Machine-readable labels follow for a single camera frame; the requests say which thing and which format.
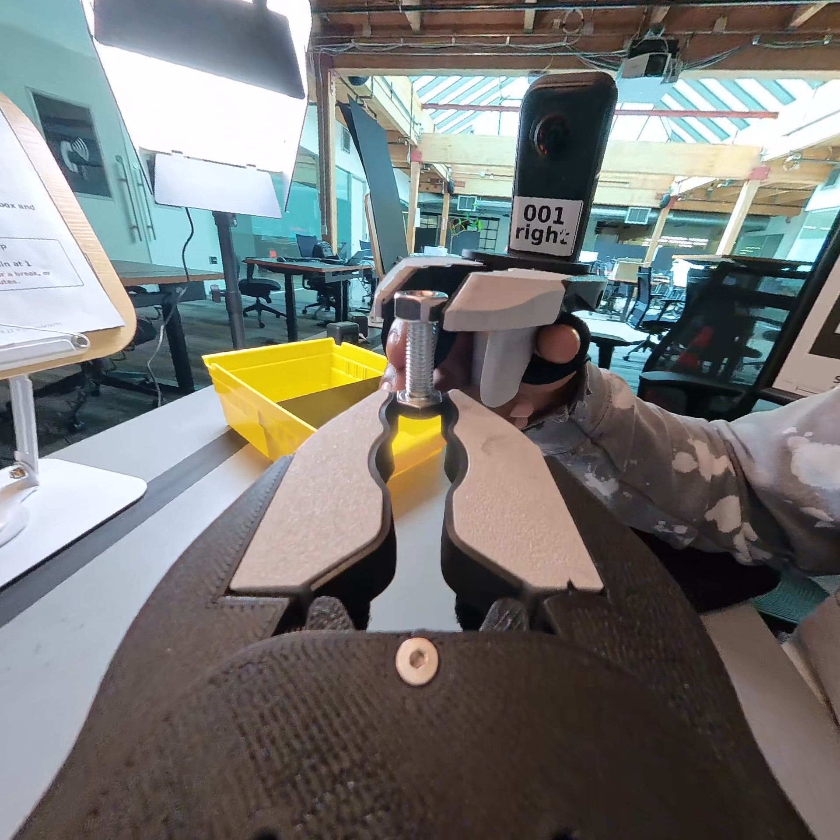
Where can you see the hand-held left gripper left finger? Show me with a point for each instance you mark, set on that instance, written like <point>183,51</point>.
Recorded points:
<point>315,512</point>

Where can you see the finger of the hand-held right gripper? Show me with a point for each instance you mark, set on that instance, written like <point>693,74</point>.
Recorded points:
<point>407,272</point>
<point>505,302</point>

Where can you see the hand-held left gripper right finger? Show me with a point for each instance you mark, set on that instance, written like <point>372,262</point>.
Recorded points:
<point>512,512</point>

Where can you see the silver hex bolt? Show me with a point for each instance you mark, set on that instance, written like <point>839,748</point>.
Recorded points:
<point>420,354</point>

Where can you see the silver hex nut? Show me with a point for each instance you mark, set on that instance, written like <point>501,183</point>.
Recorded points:
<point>420,397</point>

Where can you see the yellow plastic bin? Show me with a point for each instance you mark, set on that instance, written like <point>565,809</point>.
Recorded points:
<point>262,394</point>

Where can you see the person's right forearm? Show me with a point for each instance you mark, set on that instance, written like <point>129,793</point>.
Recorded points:
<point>689,472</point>

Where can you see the person's right hand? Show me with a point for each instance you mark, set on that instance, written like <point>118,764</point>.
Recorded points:
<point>558,342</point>

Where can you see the black rectangular device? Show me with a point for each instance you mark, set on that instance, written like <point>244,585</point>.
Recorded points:
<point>344,331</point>

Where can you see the dark tilted display board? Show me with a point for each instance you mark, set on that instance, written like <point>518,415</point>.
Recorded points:
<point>380,184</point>

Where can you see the wooden desk black legs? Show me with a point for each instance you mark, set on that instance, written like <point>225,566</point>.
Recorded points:
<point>302,266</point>
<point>164,275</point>

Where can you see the ceiling projector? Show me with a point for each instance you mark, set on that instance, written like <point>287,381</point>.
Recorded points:
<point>649,62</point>

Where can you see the black chair armrest pad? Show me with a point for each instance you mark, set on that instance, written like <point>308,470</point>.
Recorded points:
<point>722,571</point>

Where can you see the black mesh office chair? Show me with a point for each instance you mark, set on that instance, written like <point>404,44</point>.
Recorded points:
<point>722,328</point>

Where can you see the white stand base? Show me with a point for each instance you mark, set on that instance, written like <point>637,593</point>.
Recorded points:
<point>79,512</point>

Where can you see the bright studio light panel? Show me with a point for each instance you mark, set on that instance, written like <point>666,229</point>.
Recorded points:
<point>197,98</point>

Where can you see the wooden poster board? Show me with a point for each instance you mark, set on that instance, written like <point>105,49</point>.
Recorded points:
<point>111,295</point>

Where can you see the white stand rod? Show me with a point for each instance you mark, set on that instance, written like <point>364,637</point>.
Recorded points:
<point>25,426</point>

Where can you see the white black marker board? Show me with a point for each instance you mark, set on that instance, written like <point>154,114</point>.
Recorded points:
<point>807,341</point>

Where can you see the black wall sign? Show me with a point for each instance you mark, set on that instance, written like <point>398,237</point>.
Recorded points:
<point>72,151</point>

